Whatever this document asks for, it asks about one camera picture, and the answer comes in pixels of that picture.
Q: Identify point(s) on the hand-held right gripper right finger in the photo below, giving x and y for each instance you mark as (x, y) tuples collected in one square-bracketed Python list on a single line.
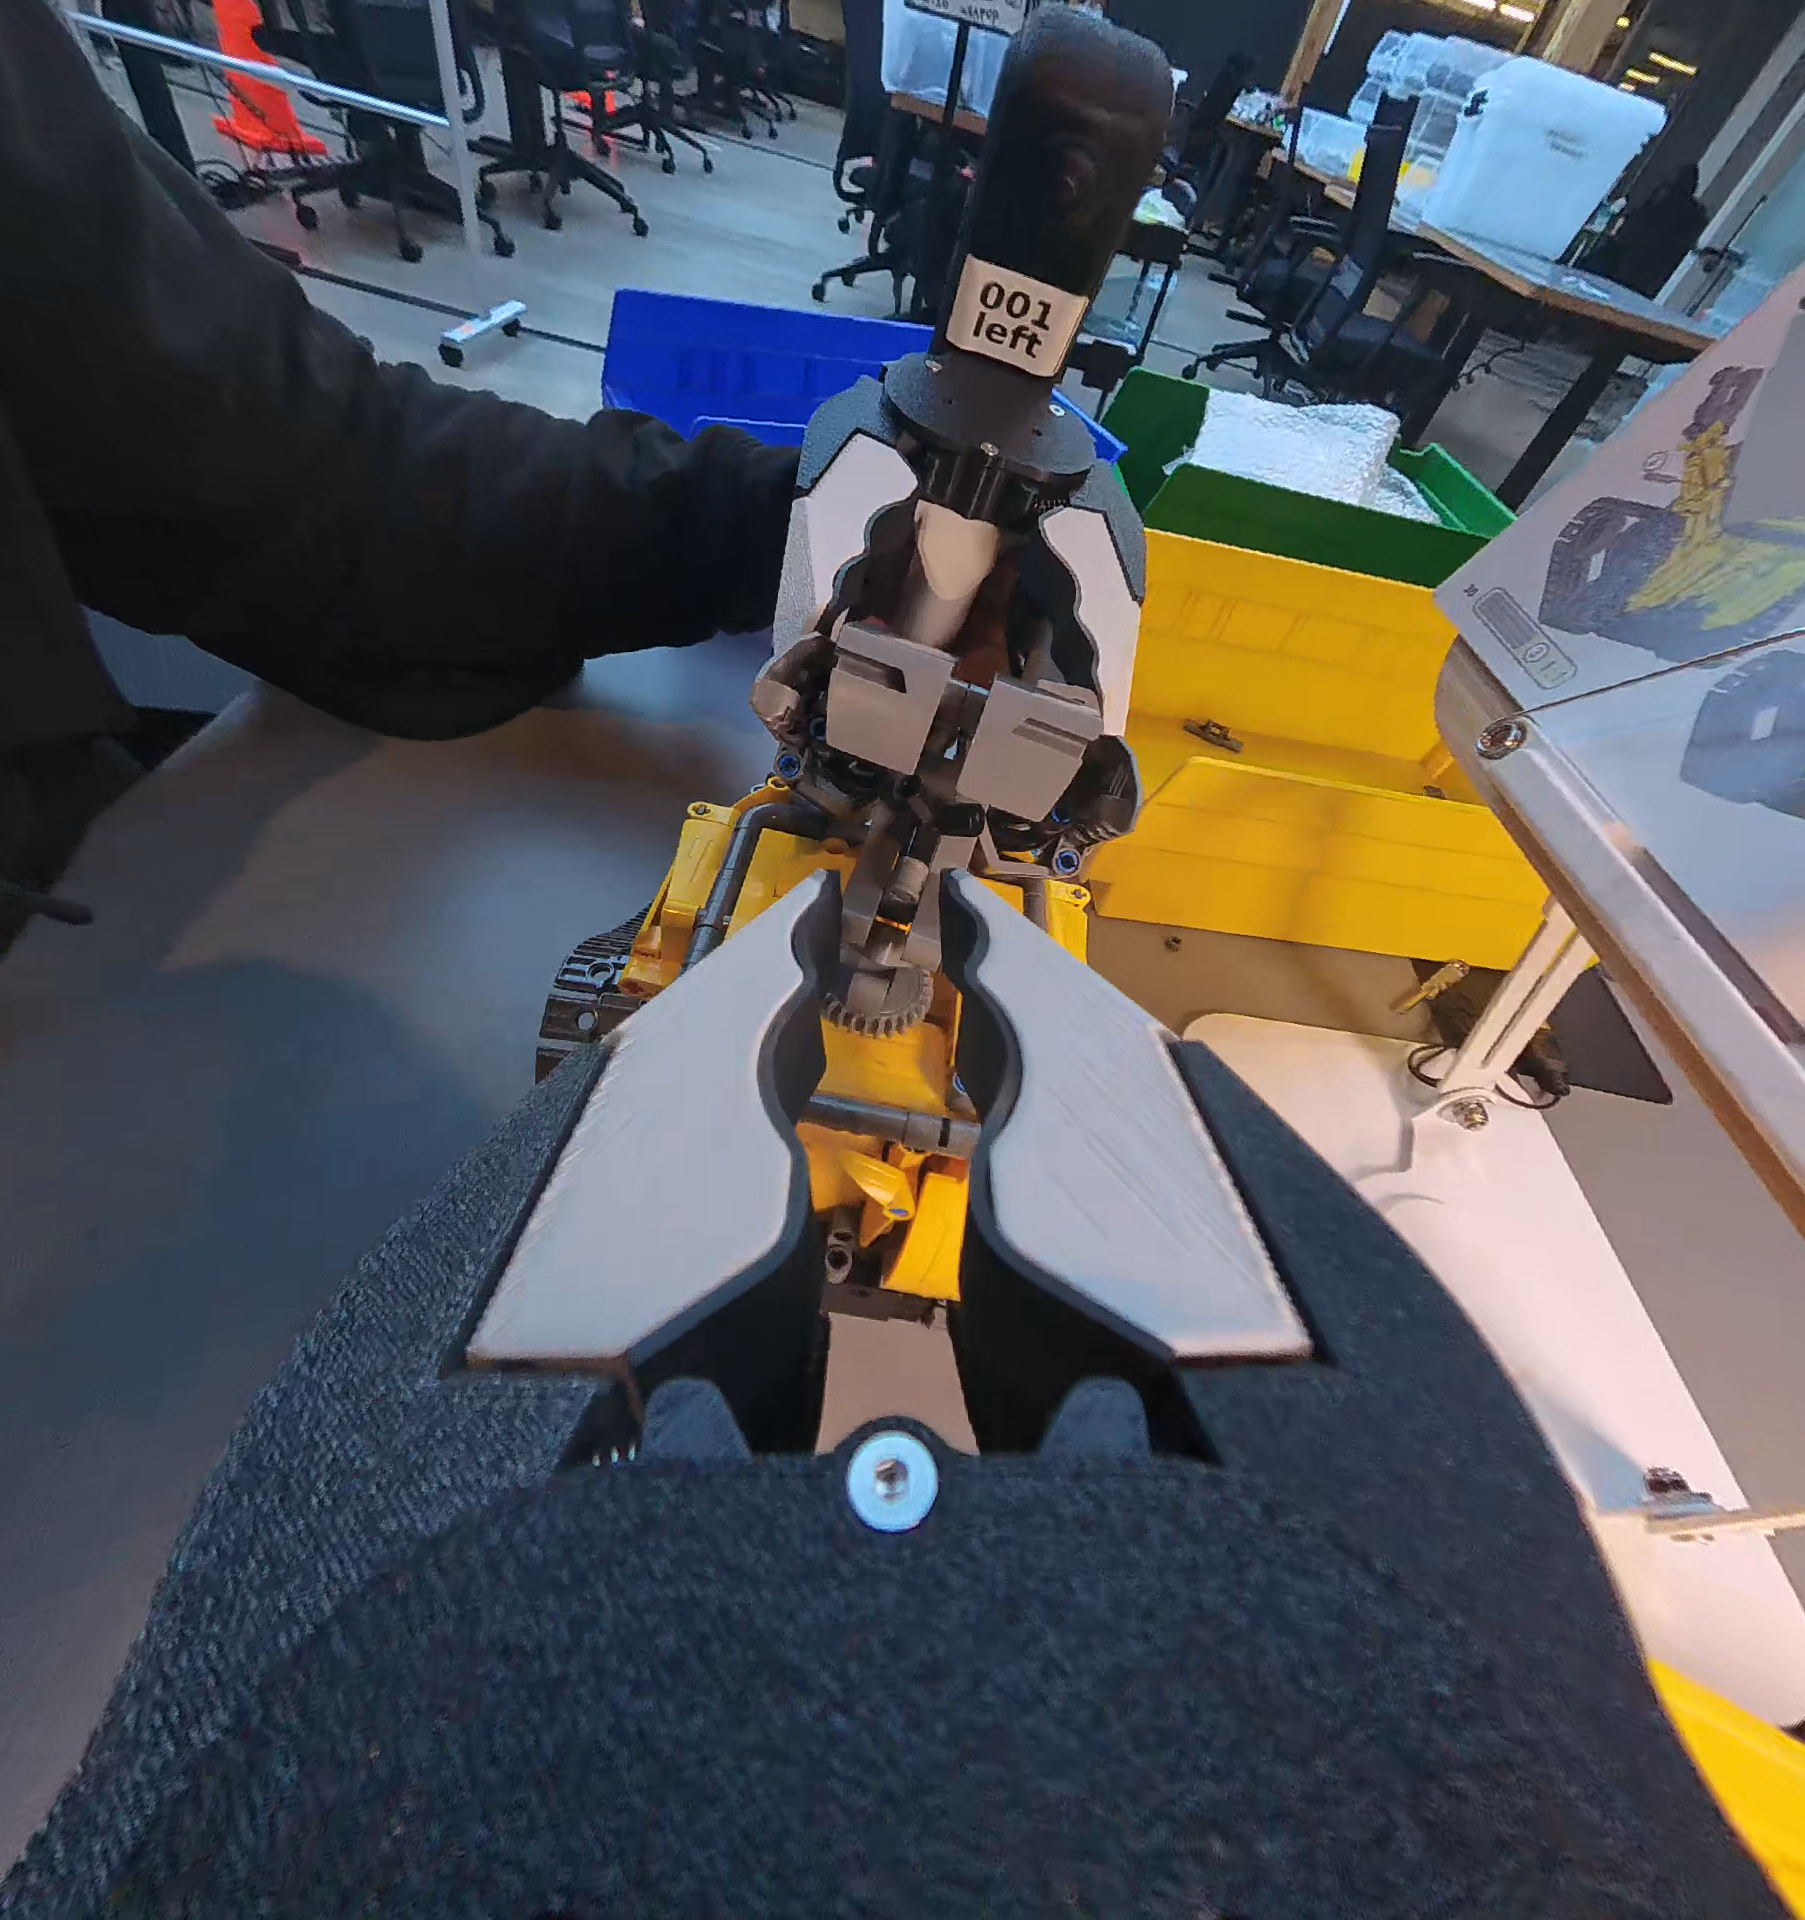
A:
[(1143, 1198)]

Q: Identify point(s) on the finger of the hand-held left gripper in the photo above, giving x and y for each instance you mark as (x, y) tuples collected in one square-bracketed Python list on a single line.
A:
[(836, 557), (1090, 597)]

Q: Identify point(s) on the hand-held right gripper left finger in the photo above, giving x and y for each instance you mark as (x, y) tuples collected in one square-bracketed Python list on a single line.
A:
[(618, 1198)]

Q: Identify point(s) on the yellow grey brick robot model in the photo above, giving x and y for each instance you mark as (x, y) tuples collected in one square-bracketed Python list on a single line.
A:
[(978, 739)]

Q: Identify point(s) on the instruction booklet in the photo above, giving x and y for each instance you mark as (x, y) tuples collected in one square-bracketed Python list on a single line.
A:
[(1709, 597)]

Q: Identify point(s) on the grey desk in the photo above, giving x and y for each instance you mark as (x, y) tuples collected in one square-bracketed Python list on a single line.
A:
[(304, 1140)]

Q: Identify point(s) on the small dark brick piece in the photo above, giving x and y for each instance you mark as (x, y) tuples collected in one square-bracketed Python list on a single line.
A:
[(1211, 739)]

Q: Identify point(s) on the green plastic bin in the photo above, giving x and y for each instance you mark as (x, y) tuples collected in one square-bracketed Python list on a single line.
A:
[(1290, 534)]

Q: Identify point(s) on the blue plastic bin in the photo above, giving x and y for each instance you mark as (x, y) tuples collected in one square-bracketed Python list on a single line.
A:
[(723, 362)]

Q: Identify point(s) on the yellow plastic bin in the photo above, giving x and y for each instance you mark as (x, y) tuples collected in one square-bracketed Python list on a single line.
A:
[(1290, 754), (1772, 1800)]

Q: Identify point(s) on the clear plastic bag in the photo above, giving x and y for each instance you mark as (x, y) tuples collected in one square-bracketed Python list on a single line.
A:
[(1290, 445)]

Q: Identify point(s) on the white book stand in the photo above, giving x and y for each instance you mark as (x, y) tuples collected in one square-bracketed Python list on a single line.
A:
[(1502, 1291)]

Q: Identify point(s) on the dark background table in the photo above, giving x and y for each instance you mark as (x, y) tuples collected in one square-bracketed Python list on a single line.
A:
[(1563, 298)]

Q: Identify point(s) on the white storage box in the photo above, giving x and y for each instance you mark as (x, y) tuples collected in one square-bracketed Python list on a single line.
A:
[(1532, 153)]

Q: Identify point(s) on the whiteboard on stand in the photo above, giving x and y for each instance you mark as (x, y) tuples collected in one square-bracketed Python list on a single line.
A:
[(304, 82)]

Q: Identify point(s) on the orange traffic cone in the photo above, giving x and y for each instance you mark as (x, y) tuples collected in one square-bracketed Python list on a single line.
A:
[(259, 91)]

